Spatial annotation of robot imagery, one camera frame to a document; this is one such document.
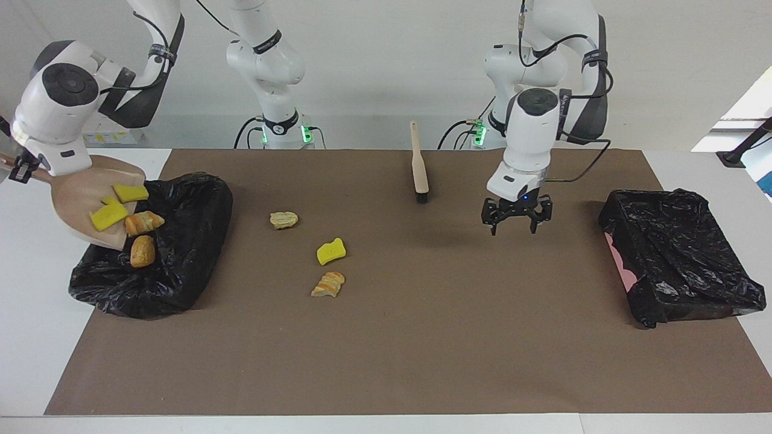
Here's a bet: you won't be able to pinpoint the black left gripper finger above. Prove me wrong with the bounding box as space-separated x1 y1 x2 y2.
528 199 554 235
481 202 506 236

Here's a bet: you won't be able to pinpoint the beige plastic dustpan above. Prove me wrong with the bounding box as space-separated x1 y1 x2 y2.
0 154 147 251

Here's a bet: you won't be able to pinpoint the beige hand brush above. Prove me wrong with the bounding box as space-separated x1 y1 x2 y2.
410 121 430 204

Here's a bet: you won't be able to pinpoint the striped croissant piece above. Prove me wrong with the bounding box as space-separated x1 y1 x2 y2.
311 271 346 298
124 211 165 237

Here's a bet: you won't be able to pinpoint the brown bread roll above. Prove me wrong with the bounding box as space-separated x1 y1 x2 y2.
130 235 156 268

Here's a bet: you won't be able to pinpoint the wavy yellow sponge piece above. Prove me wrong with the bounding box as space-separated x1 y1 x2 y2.
317 238 347 268

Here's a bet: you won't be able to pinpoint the pink bin with black bag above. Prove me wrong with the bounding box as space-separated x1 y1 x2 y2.
598 188 767 329

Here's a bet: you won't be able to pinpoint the brown table mat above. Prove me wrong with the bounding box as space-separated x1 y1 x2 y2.
44 149 772 417

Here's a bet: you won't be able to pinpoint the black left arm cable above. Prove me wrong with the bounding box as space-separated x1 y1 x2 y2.
517 0 611 183

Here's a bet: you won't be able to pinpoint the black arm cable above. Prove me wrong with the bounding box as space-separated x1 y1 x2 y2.
130 0 236 94
517 0 611 183

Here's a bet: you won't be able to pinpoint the white wall socket box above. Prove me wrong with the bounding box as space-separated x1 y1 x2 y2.
83 116 144 146

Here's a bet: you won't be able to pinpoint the black left base cables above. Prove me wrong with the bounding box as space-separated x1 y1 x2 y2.
437 95 492 150

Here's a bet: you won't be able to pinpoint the black base cables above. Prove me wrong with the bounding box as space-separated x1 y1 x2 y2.
234 116 327 150
437 95 492 150

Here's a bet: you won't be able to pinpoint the black right base cables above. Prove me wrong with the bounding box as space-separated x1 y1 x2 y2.
234 116 327 150

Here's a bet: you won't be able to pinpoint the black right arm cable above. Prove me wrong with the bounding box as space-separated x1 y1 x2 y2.
130 0 236 94

